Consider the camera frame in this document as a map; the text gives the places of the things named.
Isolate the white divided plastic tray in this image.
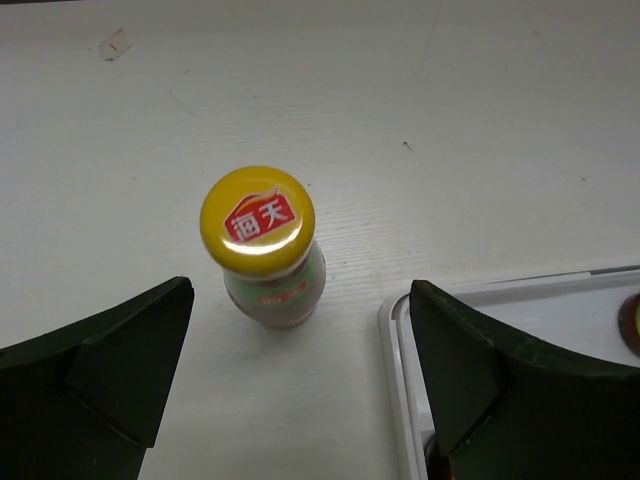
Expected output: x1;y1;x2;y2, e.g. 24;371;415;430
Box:
378;267;639;479

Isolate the yellow-cap sauce bottle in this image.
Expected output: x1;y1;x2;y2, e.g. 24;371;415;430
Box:
618;293;640;356
199;166;326;329

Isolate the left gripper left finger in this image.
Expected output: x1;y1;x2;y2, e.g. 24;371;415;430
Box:
1;277;194;479

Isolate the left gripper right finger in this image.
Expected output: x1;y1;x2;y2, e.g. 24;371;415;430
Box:
410;280;639;479

